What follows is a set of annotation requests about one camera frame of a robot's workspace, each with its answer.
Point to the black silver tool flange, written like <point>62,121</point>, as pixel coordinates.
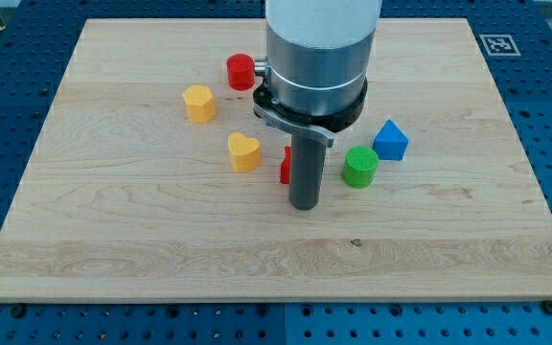
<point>318,128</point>

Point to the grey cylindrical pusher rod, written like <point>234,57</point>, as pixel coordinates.
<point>306,170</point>

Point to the yellow hexagon block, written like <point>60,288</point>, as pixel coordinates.
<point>200,103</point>

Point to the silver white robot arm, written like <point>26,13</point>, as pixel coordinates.
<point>314,80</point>

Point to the yellow heart block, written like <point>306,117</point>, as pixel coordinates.
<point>245,152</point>

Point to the red block behind rod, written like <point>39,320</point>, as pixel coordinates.
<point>285,166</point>

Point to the green cylinder block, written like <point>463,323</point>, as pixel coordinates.
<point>360,166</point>

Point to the blue triangle block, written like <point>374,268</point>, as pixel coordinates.
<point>390,143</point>

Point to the red cylinder block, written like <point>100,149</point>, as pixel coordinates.
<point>240,71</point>

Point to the light wooden board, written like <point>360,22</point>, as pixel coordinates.
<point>125,200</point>

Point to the white fiducial marker tag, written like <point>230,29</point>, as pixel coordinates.
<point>499,45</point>

